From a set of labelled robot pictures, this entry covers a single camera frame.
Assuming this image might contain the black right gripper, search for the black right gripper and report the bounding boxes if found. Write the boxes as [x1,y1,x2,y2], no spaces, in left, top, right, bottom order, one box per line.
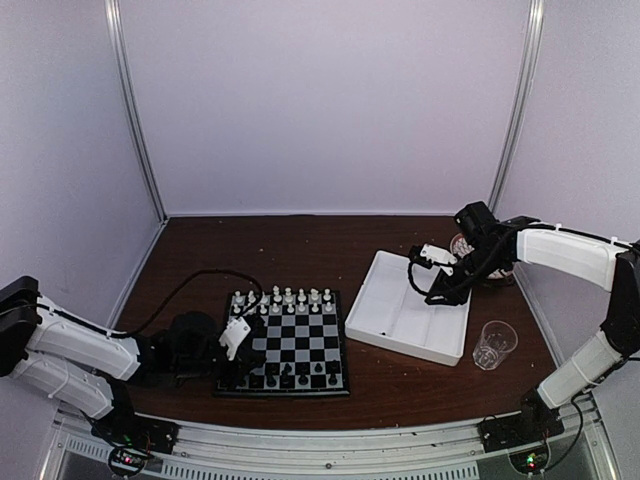
[426,245,508,306]

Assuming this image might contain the white plastic compartment tray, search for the white plastic compartment tray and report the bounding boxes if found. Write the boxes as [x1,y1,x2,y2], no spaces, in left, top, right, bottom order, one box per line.
[345,250,471,367]

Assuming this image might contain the black white chess board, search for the black white chess board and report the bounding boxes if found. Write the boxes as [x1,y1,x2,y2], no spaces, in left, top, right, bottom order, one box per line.
[213,290,350,398]

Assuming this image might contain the black chess pawn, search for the black chess pawn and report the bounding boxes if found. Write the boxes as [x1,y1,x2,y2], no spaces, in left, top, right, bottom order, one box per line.
[326,360,340,373]

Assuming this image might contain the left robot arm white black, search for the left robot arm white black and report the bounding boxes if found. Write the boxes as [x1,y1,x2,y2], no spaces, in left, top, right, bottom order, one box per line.
[1,276,264,444]

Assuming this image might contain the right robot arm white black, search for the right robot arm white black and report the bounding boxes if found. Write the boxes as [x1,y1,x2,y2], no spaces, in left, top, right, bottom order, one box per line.
[407,201,639,442]

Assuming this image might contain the white chess pieces row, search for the white chess pieces row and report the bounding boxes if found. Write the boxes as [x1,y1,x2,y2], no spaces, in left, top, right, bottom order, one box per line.
[228,286,339,317]

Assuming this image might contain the patterned ceramic plate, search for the patterned ceramic plate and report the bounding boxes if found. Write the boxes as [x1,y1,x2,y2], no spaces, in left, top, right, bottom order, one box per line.
[449,233,515,287]

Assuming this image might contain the clear drinking glass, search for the clear drinking glass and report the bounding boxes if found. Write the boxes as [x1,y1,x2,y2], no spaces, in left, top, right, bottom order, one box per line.
[472,320,519,371]

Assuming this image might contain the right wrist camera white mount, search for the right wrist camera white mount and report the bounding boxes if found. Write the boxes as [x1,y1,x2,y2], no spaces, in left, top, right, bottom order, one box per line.
[408,244,458,276]

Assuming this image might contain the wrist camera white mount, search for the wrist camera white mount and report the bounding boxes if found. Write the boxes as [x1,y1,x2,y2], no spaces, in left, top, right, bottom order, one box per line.
[219,317,251,361]
[408,244,458,276]

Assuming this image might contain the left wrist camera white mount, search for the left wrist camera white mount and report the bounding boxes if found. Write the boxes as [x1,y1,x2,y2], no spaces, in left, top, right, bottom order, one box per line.
[219,317,251,361]

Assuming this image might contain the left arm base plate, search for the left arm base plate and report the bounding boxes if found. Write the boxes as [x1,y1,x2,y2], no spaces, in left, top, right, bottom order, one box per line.
[89,416,179,454]

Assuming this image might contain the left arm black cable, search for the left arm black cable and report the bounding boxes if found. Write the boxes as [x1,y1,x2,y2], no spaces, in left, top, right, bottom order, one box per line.
[109,269,266,339]

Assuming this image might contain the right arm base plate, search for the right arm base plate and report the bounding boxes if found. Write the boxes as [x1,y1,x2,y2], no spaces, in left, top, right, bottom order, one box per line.
[477,414,565,453]

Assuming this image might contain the front aluminium rail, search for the front aluminium rail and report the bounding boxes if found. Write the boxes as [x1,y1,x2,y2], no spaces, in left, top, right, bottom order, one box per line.
[49,394,611,480]

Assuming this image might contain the right aluminium frame post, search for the right aluminium frame post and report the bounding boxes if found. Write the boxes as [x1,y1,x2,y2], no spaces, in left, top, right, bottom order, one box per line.
[488,0,545,213]

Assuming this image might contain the aluminium frame post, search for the aluminium frame post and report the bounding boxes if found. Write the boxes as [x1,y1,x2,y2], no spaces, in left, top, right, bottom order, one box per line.
[488,0,545,213]
[104,0,168,224]

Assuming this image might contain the left aluminium frame post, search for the left aluminium frame post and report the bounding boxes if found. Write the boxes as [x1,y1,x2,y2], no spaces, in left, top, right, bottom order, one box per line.
[104,0,168,224]

